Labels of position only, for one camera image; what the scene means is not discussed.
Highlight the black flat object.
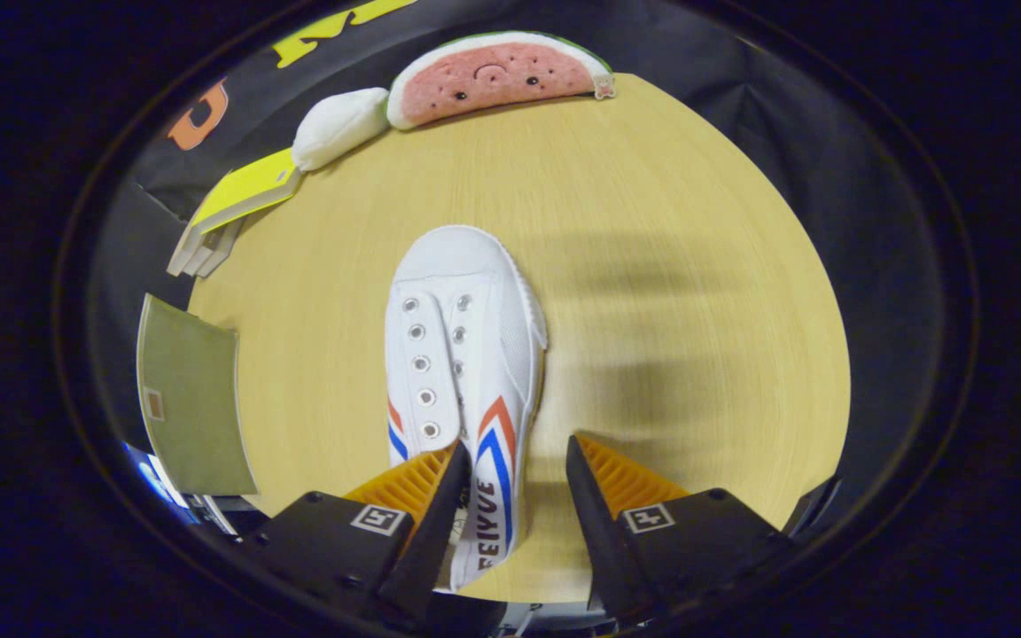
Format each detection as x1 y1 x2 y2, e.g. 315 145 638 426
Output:
783 476 842 538

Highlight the green fabric storage box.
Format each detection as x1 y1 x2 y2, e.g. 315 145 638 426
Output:
136 292 259 497

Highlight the yellow book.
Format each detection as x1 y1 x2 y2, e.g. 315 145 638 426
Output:
190 146 303 236

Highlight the watermelon plush toy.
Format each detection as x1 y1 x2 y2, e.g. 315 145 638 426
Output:
386 31 616 132

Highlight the white shoe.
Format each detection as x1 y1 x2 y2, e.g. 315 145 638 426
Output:
384 224 549 593

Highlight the white plush toy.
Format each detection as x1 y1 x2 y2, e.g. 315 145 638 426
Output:
291 86 392 173

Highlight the lit tablet screen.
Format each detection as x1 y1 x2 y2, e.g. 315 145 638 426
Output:
123 441 176 508

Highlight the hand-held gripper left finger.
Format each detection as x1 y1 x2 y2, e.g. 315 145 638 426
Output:
240 439 474 626

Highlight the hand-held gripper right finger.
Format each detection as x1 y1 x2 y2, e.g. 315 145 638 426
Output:
565 432 799 626

